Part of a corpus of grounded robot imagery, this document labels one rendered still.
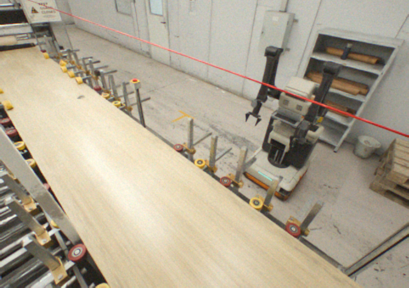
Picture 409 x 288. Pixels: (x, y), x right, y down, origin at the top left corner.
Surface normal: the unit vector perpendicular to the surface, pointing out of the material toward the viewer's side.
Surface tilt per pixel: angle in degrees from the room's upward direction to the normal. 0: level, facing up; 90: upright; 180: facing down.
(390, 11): 90
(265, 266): 0
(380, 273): 0
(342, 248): 0
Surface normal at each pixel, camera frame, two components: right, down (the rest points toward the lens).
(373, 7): -0.68, 0.44
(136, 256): 0.05, -0.77
